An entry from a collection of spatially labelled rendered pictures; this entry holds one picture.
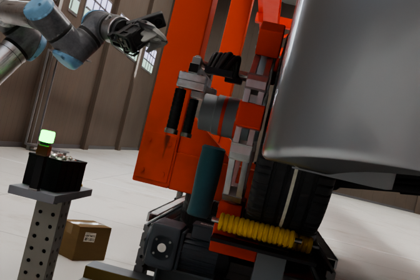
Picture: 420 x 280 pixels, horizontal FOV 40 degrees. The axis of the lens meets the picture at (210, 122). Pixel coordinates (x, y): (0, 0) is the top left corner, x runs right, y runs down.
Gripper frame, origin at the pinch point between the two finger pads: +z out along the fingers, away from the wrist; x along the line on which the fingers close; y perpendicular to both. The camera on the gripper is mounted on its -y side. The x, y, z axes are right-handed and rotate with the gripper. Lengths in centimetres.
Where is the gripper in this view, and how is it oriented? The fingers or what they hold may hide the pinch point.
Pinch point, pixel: (165, 39)
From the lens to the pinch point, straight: 164.5
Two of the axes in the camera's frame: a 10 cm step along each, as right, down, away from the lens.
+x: -2.9, -7.7, -5.8
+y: -7.0, 5.8, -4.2
